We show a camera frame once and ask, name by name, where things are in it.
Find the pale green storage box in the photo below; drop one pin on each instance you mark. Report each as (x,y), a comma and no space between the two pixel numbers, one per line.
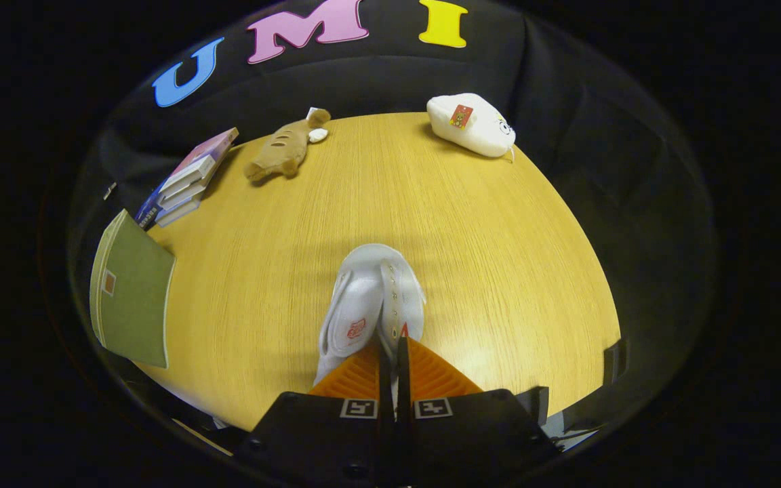
(136,305)

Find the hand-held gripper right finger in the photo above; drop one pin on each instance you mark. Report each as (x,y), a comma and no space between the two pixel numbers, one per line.
(472,434)

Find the white shoe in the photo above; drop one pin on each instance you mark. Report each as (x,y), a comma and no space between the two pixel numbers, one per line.
(363,298)

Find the brown plush toy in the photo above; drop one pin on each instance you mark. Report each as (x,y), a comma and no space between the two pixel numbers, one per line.
(282,150)

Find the blue cover book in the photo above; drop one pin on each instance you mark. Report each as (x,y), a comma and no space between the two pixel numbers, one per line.
(150,207)

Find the pink cover book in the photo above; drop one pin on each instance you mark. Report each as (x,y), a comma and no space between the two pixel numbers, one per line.
(209,149)

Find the white edged book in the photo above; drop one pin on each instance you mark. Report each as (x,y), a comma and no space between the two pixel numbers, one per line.
(188,179)

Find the thin grey book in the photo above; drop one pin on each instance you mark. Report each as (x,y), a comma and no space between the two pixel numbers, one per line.
(179,210)

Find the silver clip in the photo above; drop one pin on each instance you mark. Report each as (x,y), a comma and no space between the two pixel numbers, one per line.
(110,191)

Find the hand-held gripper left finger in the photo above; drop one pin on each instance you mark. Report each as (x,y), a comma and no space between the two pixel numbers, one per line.
(323,434)

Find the white plush toy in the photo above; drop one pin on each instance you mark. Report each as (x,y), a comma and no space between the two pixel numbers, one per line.
(475,129)

